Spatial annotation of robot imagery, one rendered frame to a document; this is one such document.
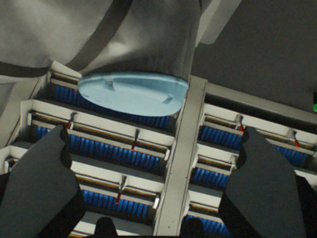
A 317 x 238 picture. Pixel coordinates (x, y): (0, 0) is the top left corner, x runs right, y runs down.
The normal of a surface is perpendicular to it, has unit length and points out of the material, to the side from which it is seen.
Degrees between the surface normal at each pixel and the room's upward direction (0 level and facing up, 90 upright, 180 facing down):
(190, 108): 90
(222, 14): 0
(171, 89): 86
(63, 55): 7
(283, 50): 0
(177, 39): 89
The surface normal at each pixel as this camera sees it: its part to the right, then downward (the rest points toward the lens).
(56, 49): -0.09, 0.93
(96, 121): -0.02, 0.28
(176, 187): 0.12, -0.22
